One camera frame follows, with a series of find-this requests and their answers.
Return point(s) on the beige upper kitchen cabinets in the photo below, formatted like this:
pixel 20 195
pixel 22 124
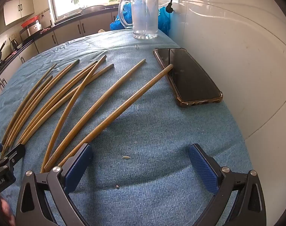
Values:
pixel 18 7

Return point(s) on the pile of wooden chopsticks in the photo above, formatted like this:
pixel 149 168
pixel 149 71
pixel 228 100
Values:
pixel 166 70

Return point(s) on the clear glass mug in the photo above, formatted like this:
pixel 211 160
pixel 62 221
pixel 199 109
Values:
pixel 144 16

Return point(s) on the blue table cloth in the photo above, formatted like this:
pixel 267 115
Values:
pixel 157 134

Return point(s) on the blue plastic bag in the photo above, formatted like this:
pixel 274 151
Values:
pixel 165 21

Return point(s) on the person's left hand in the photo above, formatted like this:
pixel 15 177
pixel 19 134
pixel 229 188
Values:
pixel 6 208

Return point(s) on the dark kettle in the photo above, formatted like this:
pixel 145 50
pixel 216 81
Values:
pixel 13 43

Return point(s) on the black kitchen counter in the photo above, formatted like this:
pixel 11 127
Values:
pixel 62 23

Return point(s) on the metal basin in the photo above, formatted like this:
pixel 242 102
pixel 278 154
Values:
pixel 93 8

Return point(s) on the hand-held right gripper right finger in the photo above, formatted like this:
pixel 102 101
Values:
pixel 201 167

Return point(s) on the beige kitchen cabinets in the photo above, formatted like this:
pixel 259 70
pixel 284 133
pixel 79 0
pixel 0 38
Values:
pixel 18 7
pixel 67 31

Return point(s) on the small yellow object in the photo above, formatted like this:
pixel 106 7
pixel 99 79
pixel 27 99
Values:
pixel 101 31

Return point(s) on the beige lower kitchen cabinets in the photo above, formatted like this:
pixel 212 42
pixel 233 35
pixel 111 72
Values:
pixel 67 31

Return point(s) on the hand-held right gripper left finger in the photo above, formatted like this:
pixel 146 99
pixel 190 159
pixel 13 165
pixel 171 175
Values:
pixel 78 167

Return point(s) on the black phone in brown case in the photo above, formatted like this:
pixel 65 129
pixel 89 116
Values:
pixel 190 80

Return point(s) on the steel pot with red lid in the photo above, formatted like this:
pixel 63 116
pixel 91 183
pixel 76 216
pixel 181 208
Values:
pixel 32 28

